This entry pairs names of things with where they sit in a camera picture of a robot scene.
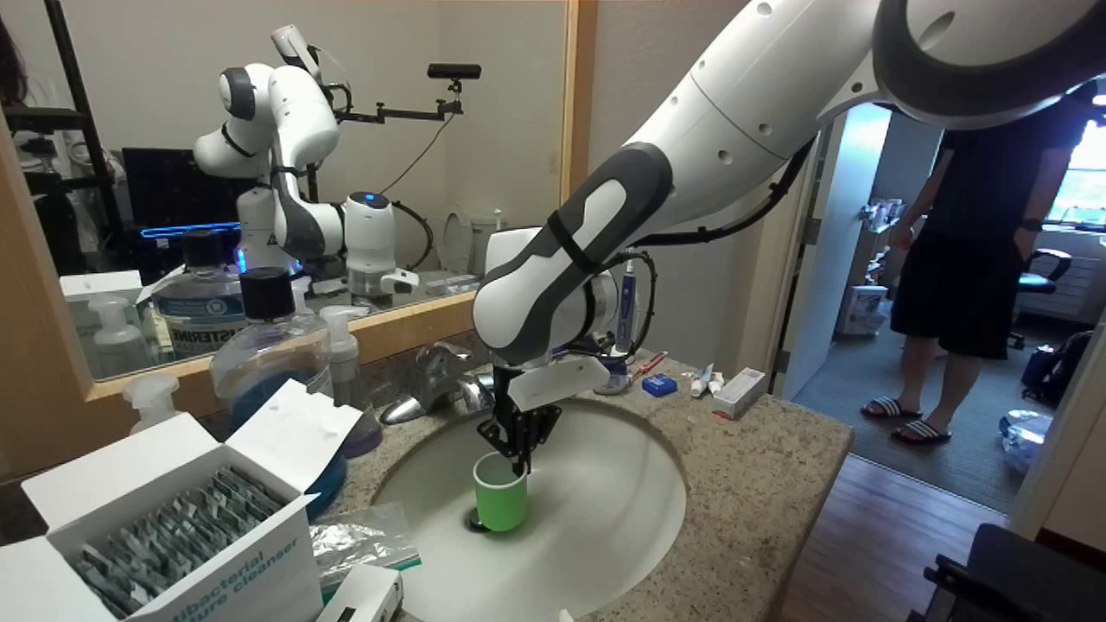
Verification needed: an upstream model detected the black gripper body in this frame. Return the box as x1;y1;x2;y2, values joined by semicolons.
476;385;563;453

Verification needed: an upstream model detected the green mug white inside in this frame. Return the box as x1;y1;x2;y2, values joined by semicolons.
465;450;534;537

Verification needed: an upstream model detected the chrome faucet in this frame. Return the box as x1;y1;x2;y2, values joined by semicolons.
377;340;496;429

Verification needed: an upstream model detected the white oval sink basin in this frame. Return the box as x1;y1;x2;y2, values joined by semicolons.
368;392;690;622

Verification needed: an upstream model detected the blue white oval container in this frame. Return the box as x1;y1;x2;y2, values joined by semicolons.
589;352;637;396

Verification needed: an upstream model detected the red toothbrush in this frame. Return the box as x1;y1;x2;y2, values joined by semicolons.
630;345;669;384

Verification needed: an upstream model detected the white blue electric toothbrush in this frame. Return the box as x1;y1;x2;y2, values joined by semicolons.
615;255;643;359

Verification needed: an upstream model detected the clear plastic zip bag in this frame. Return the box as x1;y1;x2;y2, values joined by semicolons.
306;518;425;595

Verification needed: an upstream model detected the clear pump bottle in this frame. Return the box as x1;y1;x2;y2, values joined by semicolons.
313;305;367;401

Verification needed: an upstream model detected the small long white box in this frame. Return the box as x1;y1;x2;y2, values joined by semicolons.
313;558;406;622

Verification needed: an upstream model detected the blue mouthwash bottle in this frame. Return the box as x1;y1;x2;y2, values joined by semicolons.
208;266;387;514

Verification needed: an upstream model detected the white teal open box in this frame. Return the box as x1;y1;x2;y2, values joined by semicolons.
0;375;367;622

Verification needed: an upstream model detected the white bin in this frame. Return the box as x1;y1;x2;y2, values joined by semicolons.
834;281;898;345

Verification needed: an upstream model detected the person in black clothes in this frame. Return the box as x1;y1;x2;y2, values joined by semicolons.
859;81;1100;450

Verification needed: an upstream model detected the white plastic bag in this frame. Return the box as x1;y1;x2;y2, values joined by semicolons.
994;406;1058;475

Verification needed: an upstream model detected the black bag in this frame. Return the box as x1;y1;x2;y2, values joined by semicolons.
1014;329;1100;406

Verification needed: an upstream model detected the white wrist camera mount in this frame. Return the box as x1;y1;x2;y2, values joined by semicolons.
503;352;610;414

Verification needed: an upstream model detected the wood framed wall mirror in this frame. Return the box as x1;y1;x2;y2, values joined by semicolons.
0;0;601;406

